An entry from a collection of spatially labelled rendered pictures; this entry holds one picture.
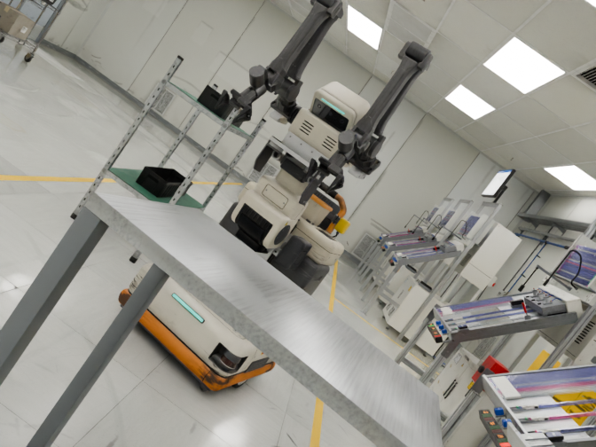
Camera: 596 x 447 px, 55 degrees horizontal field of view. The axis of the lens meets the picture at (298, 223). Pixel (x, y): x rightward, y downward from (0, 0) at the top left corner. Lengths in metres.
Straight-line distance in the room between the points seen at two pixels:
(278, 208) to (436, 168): 8.52
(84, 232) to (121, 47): 10.83
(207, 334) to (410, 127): 8.73
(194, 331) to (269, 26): 9.12
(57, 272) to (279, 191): 1.52
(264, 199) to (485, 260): 4.64
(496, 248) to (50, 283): 6.10
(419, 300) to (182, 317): 4.57
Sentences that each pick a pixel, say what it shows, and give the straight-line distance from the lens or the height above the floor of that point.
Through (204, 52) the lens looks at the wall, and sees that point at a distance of 11.29.
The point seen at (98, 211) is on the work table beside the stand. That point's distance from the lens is 1.01.
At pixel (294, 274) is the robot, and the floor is 0.59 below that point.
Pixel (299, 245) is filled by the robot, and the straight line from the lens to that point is 2.49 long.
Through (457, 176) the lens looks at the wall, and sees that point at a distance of 10.89.
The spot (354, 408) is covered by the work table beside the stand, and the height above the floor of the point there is 0.79.
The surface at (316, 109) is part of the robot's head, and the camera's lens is 2.45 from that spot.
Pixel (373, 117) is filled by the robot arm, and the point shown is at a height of 1.31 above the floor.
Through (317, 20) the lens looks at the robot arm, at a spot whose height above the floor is 1.50.
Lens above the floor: 1.05
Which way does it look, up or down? 6 degrees down
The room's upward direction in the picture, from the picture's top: 36 degrees clockwise
